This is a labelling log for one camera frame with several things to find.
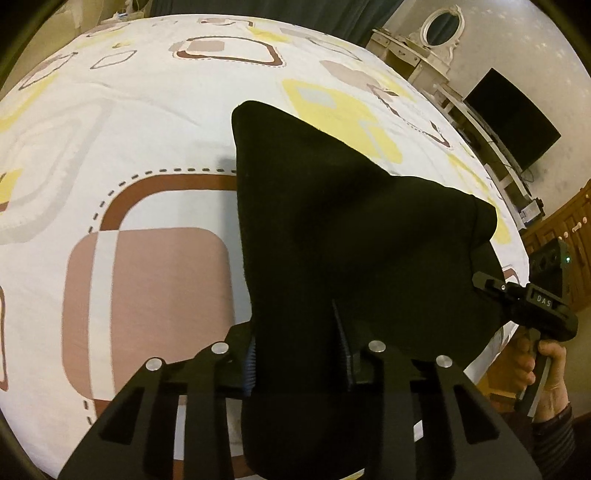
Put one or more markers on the white television stand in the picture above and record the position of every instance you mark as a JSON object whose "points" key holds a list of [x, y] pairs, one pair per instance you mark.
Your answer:
{"points": [[480, 134]]}

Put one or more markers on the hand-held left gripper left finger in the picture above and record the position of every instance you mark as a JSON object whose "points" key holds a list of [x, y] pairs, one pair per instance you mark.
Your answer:
{"points": [[250, 364]]}

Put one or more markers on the oval white vanity mirror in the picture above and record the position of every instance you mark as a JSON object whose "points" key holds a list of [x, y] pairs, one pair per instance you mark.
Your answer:
{"points": [[442, 26]]}

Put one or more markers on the dark green curtain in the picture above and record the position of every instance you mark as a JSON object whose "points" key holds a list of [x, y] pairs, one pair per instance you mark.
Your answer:
{"points": [[277, 7]]}

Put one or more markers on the white dressing table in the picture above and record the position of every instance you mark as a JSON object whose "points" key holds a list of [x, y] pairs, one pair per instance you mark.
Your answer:
{"points": [[406, 55]]}

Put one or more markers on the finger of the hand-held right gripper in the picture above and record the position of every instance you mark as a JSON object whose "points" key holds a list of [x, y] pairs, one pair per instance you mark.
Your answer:
{"points": [[491, 284]]}

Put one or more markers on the person's right hand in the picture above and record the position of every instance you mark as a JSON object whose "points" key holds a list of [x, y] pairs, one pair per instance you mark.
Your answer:
{"points": [[556, 383]]}

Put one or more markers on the black television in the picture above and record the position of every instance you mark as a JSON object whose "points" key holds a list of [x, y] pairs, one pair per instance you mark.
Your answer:
{"points": [[512, 117]]}

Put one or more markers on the small white device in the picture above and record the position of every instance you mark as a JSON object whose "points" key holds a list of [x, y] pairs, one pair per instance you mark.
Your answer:
{"points": [[533, 212]]}

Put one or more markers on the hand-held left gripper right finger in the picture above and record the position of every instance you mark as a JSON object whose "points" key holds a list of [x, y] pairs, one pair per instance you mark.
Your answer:
{"points": [[345, 344]]}

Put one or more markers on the black pants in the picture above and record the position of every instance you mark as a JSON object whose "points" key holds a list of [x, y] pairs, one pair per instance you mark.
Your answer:
{"points": [[346, 230]]}

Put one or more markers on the brown wooden cabinet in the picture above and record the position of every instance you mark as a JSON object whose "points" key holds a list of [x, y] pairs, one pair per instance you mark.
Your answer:
{"points": [[575, 226]]}

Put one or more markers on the person's right forearm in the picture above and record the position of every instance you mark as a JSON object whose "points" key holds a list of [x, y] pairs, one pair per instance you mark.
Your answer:
{"points": [[551, 443]]}

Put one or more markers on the patterned white bed sheet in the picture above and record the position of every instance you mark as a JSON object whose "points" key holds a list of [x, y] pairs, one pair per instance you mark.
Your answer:
{"points": [[138, 138]]}

